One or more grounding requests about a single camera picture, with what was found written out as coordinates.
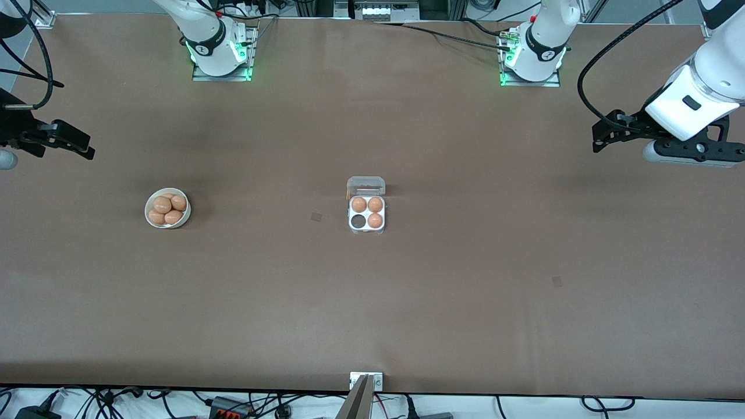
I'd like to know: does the clear plastic egg box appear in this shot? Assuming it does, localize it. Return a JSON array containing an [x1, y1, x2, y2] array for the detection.
[[346, 176, 387, 235]]

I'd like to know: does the long black table cable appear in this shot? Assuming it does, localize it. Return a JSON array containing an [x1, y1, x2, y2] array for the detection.
[[372, 21, 506, 51]]

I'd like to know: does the small metal mount bracket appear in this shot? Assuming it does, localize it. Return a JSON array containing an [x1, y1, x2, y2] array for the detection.
[[350, 372, 384, 391]]

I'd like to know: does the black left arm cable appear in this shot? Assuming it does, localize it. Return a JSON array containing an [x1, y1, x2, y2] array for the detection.
[[577, 0, 685, 126]]

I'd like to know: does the grey control device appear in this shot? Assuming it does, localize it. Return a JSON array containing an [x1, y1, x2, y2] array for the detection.
[[354, 0, 421, 23]]

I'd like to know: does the white round bowl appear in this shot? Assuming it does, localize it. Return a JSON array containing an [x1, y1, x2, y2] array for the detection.
[[144, 187, 191, 229]]

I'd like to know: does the aluminium corner post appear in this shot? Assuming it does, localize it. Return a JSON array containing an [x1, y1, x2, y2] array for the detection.
[[32, 0, 57, 29]]

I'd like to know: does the aluminium profile bar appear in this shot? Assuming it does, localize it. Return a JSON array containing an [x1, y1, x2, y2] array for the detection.
[[336, 374, 374, 419]]

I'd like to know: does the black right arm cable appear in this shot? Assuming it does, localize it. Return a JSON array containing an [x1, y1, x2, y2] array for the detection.
[[0, 0, 65, 111]]

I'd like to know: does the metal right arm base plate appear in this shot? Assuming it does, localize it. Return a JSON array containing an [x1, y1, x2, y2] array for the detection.
[[192, 26, 257, 82]]

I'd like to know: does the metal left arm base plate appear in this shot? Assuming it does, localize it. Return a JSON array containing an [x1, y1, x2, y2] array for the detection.
[[498, 29, 561, 88]]

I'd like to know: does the black orange power strip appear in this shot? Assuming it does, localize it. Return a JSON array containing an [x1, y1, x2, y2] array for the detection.
[[210, 396, 252, 419]]

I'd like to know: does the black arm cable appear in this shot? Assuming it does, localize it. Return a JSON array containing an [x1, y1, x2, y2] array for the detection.
[[577, 0, 685, 126], [0, 0, 65, 111]]

